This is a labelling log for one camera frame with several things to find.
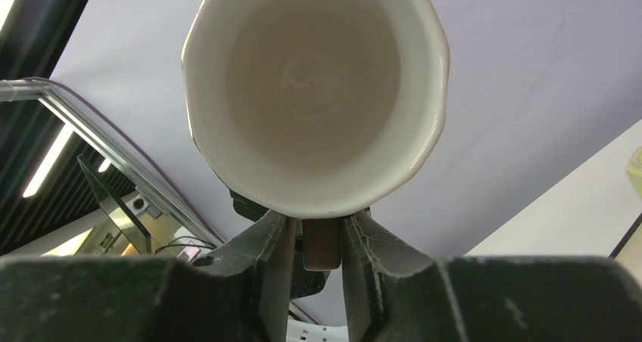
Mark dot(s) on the yellow mug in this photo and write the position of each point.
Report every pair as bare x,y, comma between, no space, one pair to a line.
633,171

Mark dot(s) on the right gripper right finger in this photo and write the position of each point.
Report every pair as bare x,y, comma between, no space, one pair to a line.
393,292

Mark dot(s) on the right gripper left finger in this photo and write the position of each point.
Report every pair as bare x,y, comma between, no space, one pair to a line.
238,292

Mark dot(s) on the light pink mug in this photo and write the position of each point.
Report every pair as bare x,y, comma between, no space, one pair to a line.
316,109

